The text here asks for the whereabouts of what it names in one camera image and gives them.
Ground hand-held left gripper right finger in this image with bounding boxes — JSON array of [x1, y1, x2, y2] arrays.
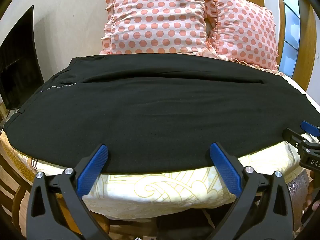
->
[[205, 142, 294, 240]]

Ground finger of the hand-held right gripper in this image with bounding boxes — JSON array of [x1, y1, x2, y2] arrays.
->
[[282, 128, 311, 151], [301, 120, 320, 137]]

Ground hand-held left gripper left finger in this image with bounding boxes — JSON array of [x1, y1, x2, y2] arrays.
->
[[26, 144, 113, 240]]

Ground black pants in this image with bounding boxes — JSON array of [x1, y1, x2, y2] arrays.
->
[[3, 54, 320, 174]]

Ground person's right hand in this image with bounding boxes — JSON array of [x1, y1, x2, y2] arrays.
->
[[301, 172, 320, 213]]

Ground yellow patterned bed sheet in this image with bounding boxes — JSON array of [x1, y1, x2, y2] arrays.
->
[[0, 75, 320, 220]]

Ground wooden framed glass door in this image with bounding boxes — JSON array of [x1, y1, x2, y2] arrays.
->
[[244, 0, 320, 98]]

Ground pink polka dot pillow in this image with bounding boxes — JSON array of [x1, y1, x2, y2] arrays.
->
[[204, 0, 285, 77], [99, 0, 218, 55]]

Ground black television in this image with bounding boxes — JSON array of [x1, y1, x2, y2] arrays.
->
[[0, 5, 45, 111]]

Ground wooden bed frame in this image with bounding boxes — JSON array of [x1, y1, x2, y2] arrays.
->
[[0, 105, 112, 240]]

